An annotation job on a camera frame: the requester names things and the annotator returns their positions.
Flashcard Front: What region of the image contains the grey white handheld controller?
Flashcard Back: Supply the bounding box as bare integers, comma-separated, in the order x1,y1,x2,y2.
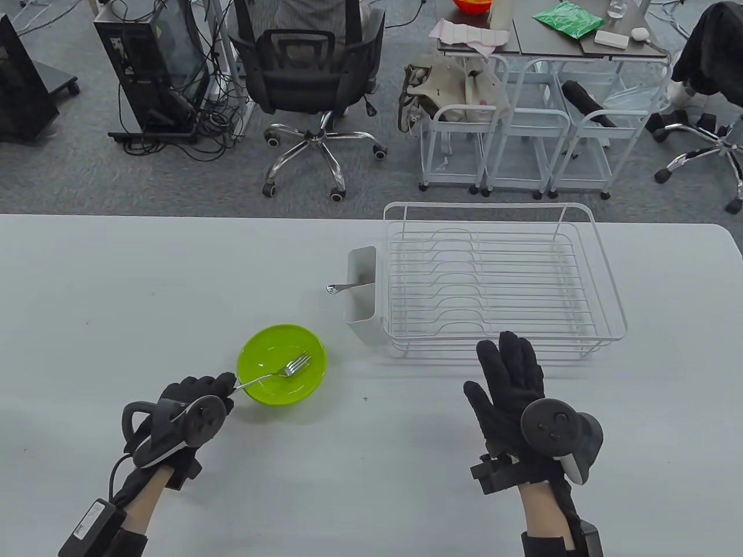
121,394,229,470

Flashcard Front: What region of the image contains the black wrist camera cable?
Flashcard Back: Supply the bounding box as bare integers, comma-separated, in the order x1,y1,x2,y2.
107,452,138,501

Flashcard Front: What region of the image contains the beige fabric bag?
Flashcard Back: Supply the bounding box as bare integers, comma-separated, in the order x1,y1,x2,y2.
397,53,513,138

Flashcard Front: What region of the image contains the person's right forearm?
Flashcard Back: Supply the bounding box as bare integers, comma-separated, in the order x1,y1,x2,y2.
518,479,582,557

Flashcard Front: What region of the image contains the white wire trolley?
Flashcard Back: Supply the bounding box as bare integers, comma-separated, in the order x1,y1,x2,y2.
547,57,669,201
481,57,574,201
419,103,495,196

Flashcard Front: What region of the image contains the white desk leg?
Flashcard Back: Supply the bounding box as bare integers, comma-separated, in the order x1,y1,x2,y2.
208,0,257,140

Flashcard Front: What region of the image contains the black glove sensor mount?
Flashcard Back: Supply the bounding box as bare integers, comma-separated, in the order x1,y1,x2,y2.
167,451,203,492
469,452,567,494

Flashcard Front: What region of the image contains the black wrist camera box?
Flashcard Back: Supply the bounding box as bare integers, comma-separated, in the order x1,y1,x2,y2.
57,498,128,557
574,519,605,557

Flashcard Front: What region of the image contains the clear plastic bag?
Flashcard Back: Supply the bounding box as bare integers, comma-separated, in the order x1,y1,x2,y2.
603,86,663,115

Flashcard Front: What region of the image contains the person's right hand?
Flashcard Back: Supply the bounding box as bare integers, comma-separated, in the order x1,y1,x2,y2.
463,330,572,487

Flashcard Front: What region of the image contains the black computer tower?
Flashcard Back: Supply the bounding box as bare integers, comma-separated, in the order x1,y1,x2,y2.
93,0,211,146

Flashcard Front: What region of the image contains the lime green plastic bowl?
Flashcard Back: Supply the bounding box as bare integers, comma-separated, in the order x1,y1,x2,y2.
239,324,328,406

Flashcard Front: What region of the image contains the black rolled mat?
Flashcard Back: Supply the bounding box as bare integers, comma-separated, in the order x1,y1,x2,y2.
560,79,618,129

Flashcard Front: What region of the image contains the person's left hand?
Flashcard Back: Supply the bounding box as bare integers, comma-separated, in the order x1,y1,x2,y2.
109,374,239,507

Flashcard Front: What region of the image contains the black wrist strap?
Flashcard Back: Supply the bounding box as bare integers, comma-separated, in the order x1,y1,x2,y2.
100,524,149,557
520,528,578,557

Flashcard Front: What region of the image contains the black mesh office chair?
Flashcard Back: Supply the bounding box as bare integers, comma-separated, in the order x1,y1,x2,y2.
228,0,389,203

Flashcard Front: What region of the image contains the green plastic bag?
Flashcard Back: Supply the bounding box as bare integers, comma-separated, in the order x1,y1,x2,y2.
532,1,606,41

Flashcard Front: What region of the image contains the dark grey handheld controller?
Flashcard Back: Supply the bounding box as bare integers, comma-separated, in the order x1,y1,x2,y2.
520,398,605,486

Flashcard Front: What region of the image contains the white plastic cutlery bin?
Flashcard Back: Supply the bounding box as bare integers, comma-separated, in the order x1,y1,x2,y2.
344,245,382,345

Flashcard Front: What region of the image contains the bundle of black floor cables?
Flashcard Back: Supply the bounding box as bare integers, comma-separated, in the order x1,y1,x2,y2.
118,73,257,163

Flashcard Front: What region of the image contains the office chair with chrome base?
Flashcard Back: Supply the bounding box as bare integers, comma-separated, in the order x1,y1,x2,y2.
646,75,743,215

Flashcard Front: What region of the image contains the black jacket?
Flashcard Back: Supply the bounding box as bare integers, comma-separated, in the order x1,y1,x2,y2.
672,0,743,108

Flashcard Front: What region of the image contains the dark grey side table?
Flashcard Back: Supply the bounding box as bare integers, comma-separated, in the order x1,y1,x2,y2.
437,0,670,60

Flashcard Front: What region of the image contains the pink folded cloth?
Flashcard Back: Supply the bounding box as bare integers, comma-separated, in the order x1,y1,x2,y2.
429,18,511,59

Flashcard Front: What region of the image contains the white wire dish rack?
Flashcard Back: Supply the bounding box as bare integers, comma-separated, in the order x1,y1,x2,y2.
382,201,628,364

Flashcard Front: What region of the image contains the steel fork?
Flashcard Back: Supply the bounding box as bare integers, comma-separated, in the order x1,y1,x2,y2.
228,352,313,397

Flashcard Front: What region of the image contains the black monitor on stand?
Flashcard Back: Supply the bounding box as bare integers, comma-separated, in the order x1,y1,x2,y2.
0,14,81,144

